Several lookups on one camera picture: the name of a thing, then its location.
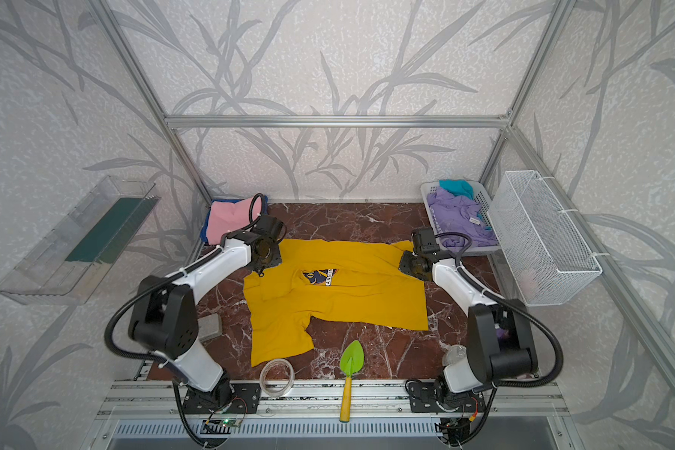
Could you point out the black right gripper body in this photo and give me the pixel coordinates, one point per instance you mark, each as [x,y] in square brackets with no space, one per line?
[411,268]

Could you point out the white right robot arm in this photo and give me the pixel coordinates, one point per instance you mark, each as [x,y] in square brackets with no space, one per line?
[500,344]

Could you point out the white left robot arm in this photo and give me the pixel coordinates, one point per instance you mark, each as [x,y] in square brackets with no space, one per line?
[166,323]

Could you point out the green toy trowel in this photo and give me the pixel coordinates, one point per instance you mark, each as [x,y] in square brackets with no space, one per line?
[352,361]

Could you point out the blue folded t-shirt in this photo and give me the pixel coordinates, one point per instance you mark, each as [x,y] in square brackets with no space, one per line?
[203,228]

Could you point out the yellow printed t-shirt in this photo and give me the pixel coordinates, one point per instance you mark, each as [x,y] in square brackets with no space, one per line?
[334,281]

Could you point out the purple t-shirt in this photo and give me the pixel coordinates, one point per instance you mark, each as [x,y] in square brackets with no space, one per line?
[459,214]

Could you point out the white wire mesh basket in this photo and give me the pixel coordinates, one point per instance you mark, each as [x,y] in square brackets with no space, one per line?
[548,257]

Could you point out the teal t-shirt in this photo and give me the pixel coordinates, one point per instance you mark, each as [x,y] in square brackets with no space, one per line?
[458,188]

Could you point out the aluminium frame profile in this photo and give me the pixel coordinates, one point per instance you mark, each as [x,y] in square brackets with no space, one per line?
[653,337]

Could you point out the clear plastic wall shelf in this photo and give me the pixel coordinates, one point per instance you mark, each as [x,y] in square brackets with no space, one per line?
[44,277]

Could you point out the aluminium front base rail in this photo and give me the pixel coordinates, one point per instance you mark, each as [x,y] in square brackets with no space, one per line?
[322,399]

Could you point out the clear tape roll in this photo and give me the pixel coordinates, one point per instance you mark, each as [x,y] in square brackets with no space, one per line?
[277,378]

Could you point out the grey plastic laundry basket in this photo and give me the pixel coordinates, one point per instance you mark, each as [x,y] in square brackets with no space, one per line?
[480,196]

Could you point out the grey rectangular block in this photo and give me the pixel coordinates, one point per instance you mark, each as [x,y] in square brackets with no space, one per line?
[210,327]

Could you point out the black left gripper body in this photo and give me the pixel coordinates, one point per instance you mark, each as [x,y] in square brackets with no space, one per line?
[264,262]

